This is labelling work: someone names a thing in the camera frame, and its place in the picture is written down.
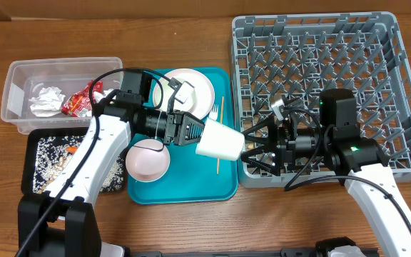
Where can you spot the white plastic fork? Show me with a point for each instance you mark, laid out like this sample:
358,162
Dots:
213,114

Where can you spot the black tray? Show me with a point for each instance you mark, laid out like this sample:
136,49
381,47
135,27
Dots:
33,139

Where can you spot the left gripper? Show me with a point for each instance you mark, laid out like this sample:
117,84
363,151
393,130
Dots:
180,128

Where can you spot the teal serving tray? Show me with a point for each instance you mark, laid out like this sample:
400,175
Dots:
191,177

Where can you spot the clear plastic bin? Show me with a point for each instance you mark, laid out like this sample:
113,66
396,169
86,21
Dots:
25,79

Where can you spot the orange carrot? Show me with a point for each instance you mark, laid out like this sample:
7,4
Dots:
71,149

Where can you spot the pink bowl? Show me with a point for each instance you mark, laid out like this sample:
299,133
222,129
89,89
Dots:
147,160

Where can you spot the peanut shells and rice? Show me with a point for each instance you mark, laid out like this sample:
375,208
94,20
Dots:
51,159

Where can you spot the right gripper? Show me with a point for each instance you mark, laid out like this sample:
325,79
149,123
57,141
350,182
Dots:
282,145

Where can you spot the grey dishwasher rack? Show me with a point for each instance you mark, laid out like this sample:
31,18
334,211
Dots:
300,55

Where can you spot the small white bowl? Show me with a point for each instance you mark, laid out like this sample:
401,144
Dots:
161,95

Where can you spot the white tissue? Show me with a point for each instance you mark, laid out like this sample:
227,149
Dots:
97,96

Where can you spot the white napkin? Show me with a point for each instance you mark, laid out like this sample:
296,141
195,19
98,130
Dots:
48,103

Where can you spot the red snack wrapper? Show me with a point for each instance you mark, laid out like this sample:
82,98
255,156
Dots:
79,104

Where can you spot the white cup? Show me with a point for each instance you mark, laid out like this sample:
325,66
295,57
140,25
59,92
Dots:
220,141

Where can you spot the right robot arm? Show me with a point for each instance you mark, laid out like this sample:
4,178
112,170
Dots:
334,150

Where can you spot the wooden chopstick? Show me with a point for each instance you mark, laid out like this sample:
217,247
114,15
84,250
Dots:
221,121

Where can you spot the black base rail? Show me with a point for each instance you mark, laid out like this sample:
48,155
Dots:
340,246

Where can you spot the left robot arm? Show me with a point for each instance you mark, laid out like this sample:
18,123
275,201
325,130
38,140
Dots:
61,220

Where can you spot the white round plate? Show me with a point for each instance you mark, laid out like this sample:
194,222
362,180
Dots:
205,93

